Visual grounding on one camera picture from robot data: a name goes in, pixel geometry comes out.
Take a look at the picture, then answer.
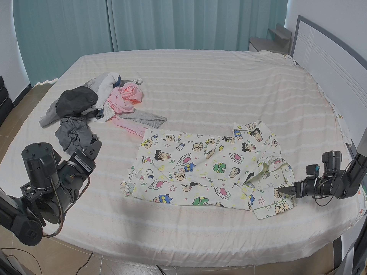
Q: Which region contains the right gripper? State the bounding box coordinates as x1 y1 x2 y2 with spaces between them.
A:
294 179 317 199

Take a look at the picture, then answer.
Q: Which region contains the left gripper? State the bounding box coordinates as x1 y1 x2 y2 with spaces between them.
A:
59 139 103 188

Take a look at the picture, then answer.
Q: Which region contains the grey bedside table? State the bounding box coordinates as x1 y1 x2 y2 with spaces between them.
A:
249 23 293 55

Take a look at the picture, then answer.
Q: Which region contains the pile of clothes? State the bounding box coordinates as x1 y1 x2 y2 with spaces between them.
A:
39 72 168 155

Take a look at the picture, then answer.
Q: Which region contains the white printed pyjama top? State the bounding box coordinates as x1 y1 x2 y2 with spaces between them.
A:
120 120 296 220

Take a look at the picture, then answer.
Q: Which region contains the black chest of drawers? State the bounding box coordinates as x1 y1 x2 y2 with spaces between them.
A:
0 76 14 127

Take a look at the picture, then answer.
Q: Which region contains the blue-green curtain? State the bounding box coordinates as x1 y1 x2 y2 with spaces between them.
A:
13 0 290 84

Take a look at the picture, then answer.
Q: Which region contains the black cable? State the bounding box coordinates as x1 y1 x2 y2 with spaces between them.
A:
75 252 94 275

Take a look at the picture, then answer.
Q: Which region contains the bed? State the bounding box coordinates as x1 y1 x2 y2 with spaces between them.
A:
0 15 367 269

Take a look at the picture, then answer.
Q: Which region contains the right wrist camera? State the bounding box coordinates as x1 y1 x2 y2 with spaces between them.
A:
305 164 319 183

